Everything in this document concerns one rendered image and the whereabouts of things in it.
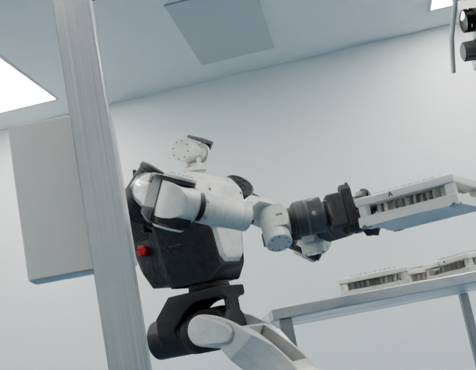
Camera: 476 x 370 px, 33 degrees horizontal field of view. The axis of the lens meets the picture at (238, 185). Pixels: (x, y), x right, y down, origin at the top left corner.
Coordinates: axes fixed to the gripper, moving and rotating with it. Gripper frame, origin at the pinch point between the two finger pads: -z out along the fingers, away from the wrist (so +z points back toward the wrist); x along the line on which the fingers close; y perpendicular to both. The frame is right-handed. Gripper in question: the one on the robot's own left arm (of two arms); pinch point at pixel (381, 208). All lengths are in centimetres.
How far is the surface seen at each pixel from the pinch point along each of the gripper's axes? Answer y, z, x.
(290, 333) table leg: -25, 55, 25
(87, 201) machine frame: 104, -6, 2
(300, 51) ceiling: -334, 209, -193
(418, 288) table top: -52, 21, 20
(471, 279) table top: -63, 8, 20
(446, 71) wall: -404, 127, -153
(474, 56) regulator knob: 65, -56, -7
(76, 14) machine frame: 102, -9, -29
